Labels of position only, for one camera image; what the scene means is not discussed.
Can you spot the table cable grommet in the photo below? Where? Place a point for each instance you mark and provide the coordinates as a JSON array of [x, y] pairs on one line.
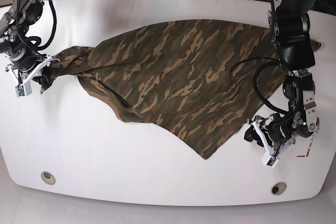
[[48, 178], [278, 188]]

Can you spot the camouflage t-shirt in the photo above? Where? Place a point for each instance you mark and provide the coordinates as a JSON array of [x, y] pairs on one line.
[[193, 78]]

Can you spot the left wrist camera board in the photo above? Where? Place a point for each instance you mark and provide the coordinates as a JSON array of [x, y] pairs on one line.
[[268, 160]]

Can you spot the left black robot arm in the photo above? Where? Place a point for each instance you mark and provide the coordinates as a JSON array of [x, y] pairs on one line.
[[290, 27]]

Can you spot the right table cable grommet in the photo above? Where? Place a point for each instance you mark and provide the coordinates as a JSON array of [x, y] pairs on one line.
[[278, 188]]

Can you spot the red tape rectangle marking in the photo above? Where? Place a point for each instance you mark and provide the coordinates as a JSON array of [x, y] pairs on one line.
[[303, 147]]

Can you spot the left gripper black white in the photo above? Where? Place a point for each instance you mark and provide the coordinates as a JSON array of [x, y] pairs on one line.
[[270, 134]]

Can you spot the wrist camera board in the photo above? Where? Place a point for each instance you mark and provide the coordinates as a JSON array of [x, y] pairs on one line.
[[23, 90], [268, 160]]

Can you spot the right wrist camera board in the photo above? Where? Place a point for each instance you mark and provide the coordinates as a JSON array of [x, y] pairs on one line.
[[23, 90]]

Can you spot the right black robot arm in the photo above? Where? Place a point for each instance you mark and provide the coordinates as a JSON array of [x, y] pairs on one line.
[[24, 53]]

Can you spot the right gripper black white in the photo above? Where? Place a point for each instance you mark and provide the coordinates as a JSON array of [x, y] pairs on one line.
[[30, 66]]

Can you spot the left table cable grommet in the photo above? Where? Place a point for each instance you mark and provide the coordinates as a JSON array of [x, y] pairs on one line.
[[48, 178]]

